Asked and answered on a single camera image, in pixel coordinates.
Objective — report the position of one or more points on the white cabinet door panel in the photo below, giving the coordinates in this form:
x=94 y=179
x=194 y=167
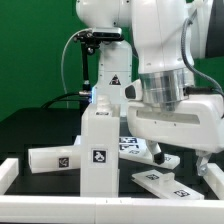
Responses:
x=145 y=157

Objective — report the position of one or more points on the white base tag sheet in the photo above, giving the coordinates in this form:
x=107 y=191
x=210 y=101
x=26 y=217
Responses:
x=131 y=143

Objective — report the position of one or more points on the white left fence rail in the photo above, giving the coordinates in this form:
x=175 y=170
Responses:
x=9 y=170

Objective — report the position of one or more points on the white right fence rail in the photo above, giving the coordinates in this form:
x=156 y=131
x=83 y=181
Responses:
x=215 y=179

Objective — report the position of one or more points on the white cabinet body box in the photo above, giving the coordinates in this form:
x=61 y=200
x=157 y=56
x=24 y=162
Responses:
x=100 y=128

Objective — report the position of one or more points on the white cabinet door with knob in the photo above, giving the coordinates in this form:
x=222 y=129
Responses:
x=164 y=186

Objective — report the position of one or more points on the white long cabinet block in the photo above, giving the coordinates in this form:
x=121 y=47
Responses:
x=52 y=159

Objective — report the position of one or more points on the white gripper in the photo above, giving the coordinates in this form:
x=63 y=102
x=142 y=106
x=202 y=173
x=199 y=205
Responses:
x=197 y=123

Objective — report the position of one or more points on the white front fence rail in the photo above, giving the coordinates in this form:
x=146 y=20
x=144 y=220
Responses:
x=76 y=210

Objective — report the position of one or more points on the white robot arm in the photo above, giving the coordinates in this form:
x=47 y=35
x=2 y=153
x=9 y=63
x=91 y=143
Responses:
x=167 y=107

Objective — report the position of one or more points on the white fence rail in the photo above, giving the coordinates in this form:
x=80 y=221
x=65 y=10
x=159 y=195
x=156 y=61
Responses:
x=215 y=179
x=9 y=170
x=76 y=210

